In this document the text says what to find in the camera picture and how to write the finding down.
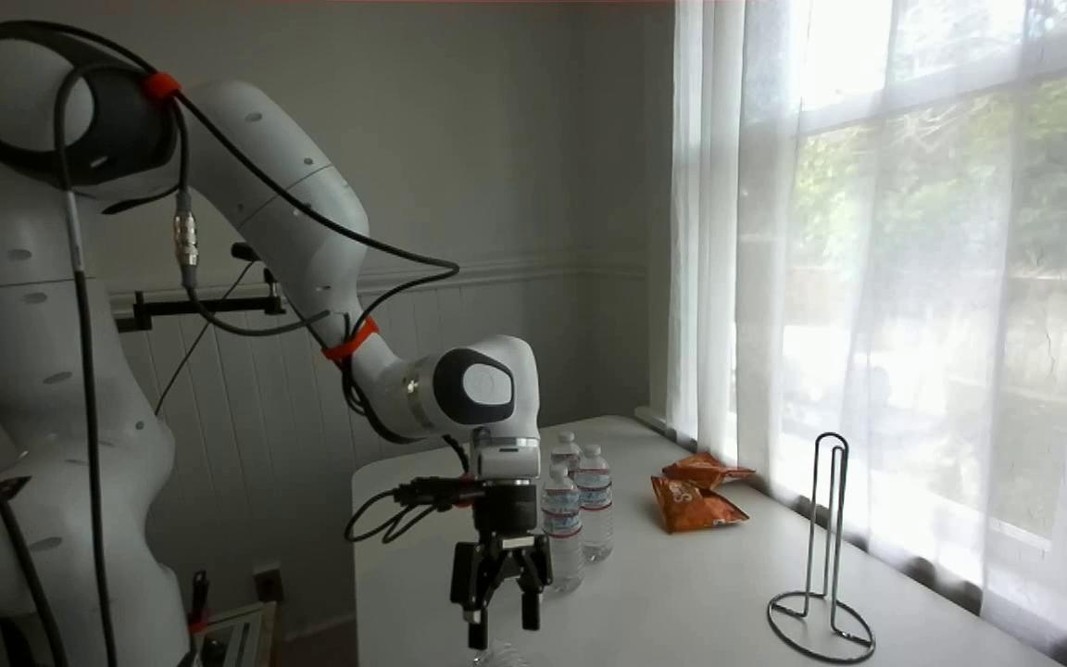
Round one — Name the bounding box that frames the clear plastic water bottle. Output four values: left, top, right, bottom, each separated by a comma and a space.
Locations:
549, 425, 584, 480
570, 440, 620, 566
542, 460, 589, 598

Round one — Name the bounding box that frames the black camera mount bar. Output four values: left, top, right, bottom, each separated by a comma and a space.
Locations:
110, 236, 292, 339

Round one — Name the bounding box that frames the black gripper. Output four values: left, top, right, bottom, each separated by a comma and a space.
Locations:
450, 480, 556, 656

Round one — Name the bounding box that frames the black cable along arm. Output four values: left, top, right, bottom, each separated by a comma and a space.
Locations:
0, 14, 466, 418

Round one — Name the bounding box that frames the orange snack bag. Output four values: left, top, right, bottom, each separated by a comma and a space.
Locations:
647, 449, 765, 537

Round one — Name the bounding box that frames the red cable strap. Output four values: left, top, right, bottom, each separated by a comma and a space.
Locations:
140, 71, 184, 108

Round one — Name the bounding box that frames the black hanging cable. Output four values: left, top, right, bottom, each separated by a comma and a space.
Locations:
52, 66, 120, 667

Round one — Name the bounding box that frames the metal paper towel holder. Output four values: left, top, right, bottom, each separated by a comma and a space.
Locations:
765, 425, 882, 667

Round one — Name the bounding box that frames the wall power outlet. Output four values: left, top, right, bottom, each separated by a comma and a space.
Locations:
249, 565, 291, 608

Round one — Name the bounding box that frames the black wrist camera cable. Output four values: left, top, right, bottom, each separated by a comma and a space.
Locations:
341, 481, 446, 549

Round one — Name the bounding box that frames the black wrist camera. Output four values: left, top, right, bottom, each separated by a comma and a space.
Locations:
395, 476, 488, 512

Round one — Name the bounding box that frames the black stand with red band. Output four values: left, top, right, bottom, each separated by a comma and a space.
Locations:
183, 566, 216, 667

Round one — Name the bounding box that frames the white framed window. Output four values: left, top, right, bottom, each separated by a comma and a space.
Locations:
791, 0, 1067, 644

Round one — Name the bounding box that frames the orange cable strap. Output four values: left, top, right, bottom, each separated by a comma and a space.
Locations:
323, 316, 387, 370

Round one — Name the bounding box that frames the white rectangular frame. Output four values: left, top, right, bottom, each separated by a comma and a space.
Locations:
203, 601, 282, 667

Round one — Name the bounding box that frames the white sheer curtain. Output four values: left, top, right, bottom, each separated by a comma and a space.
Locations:
665, 0, 1067, 667

